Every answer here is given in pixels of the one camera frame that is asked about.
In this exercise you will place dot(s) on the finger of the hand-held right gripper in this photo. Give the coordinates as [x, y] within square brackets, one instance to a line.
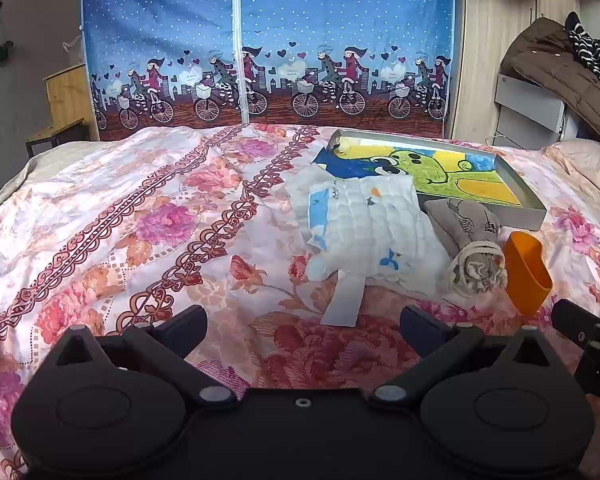
[572, 322]

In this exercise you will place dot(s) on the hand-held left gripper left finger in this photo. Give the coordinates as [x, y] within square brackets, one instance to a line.
[187, 327]

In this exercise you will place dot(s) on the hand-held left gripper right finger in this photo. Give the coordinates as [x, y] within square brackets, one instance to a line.
[420, 327]

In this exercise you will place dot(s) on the orange plastic cup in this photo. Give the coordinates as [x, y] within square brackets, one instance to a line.
[527, 280]

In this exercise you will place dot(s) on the white thin cloth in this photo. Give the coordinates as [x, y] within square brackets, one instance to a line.
[342, 302]

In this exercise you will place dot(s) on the grey cloth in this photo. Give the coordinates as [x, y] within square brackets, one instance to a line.
[465, 230]

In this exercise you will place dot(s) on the white quilted cloth blue print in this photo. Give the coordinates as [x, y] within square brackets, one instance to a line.
[380, 220]

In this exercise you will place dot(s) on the grey box with cartoon lining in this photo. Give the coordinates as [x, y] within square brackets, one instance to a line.
[525, 212]

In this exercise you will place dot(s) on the pink floral bedsheet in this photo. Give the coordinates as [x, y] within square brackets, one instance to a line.
[105, 220]

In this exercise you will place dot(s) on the beige floral pillow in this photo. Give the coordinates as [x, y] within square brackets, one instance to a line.
[580, 160]

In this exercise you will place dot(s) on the grey white storage box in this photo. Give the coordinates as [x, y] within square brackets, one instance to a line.
[525, 105]

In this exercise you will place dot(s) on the dark wooden stool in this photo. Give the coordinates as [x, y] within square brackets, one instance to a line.
[55, 132]

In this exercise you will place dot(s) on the brown padded jacket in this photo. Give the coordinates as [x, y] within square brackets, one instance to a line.
[545, 70]

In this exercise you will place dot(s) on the light wooden cabinet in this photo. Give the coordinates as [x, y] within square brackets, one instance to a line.
[67, 95]

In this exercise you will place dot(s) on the black white striped garment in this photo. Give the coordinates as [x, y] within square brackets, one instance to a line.
[587, 50]

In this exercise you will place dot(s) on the light wooden wardrobe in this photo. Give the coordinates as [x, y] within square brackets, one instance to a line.
[485, 60]

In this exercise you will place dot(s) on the white plastic bag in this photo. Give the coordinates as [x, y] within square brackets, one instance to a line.
[72, 47]

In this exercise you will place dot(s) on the blue printed fabric wardrobe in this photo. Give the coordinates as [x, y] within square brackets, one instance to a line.
[180, 20]

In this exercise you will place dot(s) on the dark green wall hook item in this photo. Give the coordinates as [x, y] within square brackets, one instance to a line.
[1, 54]

